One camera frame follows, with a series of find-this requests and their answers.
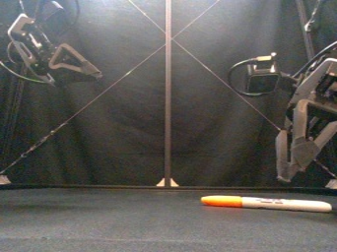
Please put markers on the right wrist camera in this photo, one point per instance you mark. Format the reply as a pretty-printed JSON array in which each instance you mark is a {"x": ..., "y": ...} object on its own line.
[{"x": 260, "y": 82}]

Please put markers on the grey marker pen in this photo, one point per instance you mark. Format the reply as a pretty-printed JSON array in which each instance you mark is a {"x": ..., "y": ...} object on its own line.
[{"x": 280, "y": 203}]

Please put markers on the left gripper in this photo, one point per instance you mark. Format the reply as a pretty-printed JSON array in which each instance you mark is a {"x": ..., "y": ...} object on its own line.
[{"x": 28, "y": 42}]

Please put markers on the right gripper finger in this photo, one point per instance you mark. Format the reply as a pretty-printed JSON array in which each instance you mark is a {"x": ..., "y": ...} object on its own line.
[{"x": 283, "y": 154}]

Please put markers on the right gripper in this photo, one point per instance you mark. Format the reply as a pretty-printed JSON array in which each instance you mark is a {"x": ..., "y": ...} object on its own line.
[{"x": 314, "y": 82}]

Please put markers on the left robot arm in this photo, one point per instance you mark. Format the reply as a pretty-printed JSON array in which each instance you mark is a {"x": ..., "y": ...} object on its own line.
[{"x": 50, "y": 10}]

